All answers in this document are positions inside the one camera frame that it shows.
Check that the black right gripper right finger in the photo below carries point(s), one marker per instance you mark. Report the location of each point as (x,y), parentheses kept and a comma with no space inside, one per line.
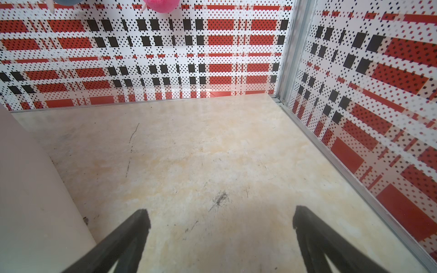
(319,243)

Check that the pink-dressed plush doll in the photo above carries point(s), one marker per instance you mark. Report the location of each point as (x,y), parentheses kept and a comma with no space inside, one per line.
(161,6)

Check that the white plastic drawer cabinet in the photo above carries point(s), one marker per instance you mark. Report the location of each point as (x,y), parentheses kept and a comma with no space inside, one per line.
(42,230)

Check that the blue-shorts plush doll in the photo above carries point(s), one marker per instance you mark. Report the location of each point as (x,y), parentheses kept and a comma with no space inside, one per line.
(68,2)

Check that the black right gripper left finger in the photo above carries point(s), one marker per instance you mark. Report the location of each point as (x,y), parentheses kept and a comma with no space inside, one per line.
(121,250)

